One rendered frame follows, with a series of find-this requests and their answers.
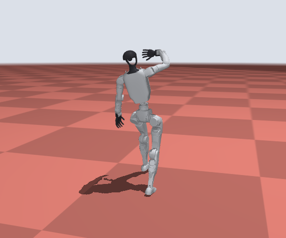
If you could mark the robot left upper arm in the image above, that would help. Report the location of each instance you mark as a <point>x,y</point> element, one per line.
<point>119,88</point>

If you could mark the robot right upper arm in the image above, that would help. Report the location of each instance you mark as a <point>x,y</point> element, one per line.
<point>150,71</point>

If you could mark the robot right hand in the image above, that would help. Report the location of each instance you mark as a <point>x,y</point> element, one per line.
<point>150,53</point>

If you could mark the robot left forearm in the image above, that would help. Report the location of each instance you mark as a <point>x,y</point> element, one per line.
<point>118,107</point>

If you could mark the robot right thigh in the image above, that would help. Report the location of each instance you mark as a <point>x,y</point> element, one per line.
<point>157,129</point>

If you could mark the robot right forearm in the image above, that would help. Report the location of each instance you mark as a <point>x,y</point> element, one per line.
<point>163,56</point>

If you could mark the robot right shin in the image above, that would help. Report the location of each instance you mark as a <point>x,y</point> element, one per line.
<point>152,168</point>

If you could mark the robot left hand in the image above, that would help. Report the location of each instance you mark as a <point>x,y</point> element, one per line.
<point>118,120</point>

